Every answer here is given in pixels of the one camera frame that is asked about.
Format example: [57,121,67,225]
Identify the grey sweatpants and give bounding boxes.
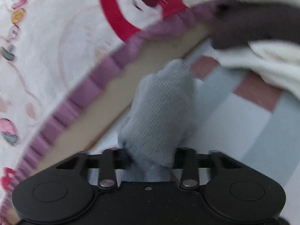
[118,59,195,182]

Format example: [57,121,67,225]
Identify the bear print headboard cover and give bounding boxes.
[1,0,218,224]

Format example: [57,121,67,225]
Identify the dark brown folded garment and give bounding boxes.
[211,1,299,49]

